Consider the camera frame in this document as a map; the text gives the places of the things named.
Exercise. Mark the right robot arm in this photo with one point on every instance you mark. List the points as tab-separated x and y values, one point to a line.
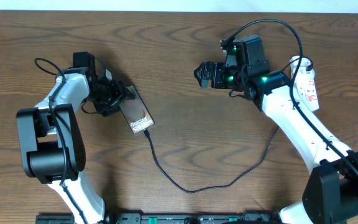
331	193

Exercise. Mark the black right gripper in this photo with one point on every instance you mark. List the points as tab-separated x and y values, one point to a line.
217	69

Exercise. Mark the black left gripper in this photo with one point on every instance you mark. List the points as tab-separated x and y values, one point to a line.
120	94

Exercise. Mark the white power strip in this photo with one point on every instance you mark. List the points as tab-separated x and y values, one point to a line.
306	89

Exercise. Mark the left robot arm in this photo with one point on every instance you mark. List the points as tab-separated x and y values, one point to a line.
52	149

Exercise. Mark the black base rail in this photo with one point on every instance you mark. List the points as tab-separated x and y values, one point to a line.
250	217

